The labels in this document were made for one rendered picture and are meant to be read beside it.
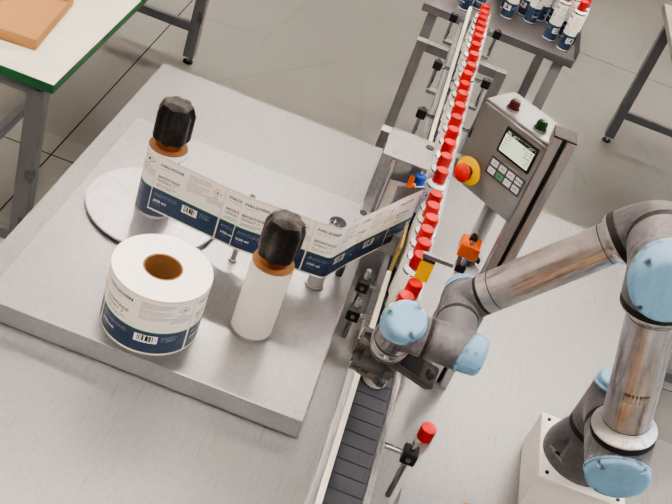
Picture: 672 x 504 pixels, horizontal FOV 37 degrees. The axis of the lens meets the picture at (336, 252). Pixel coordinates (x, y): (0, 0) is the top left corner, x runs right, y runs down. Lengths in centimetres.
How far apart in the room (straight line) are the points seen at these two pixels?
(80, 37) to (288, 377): 146
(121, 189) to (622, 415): 124
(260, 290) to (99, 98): 250
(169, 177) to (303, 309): 41
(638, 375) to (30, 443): 106
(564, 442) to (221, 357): 70
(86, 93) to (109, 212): 214
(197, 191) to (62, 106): 214
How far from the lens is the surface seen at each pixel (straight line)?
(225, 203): 218
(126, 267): 195
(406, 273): 214
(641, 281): 158
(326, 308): 222
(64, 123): 418
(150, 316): 192
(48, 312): 204
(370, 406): 205
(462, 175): 197
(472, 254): 203
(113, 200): 232
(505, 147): 193
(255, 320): 203
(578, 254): 175
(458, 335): 174
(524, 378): 238
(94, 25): 321
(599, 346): 260
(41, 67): 294
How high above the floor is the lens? 229
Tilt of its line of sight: 36 degrees down
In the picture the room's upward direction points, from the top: 21 degrees clockwise
